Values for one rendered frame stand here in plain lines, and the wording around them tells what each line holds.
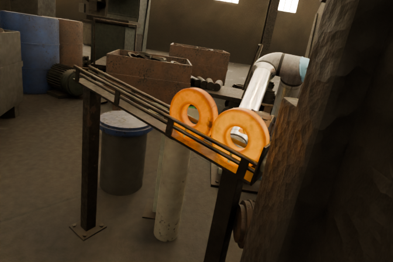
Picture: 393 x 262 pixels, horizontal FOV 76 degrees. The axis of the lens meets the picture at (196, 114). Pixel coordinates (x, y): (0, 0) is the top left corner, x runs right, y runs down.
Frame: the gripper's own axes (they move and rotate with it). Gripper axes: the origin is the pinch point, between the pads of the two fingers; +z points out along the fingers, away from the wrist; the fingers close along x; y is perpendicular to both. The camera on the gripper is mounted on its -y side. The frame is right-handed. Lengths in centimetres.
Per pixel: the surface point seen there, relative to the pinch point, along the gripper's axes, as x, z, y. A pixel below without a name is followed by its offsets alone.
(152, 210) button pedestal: -51, -47, -58
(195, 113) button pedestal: -38, -35, -1
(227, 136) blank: -3.3, 2.2, -2.5
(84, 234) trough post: -61, -15, -69
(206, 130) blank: -9.3, 3.3, -3.0
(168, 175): -35, -26, -30
